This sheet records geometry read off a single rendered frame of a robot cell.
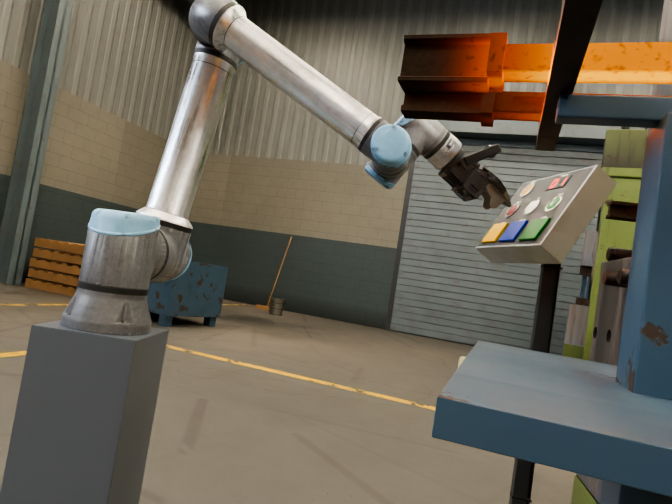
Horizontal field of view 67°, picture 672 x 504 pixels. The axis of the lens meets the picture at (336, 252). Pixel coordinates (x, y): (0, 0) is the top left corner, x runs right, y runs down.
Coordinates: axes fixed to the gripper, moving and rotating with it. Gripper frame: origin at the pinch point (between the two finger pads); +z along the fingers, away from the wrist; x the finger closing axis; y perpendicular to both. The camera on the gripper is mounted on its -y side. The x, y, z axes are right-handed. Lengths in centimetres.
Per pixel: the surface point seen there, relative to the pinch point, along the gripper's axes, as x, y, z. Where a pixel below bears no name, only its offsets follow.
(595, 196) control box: 7.1, -14.3, 15.9
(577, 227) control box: 7.1, -4.3, 16.8
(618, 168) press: -325, -273, 210
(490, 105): 73, 29, -38
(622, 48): 87, 27, -36
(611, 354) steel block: 42, 29, 17
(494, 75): 82, 33, -42
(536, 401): 97, 56, -32
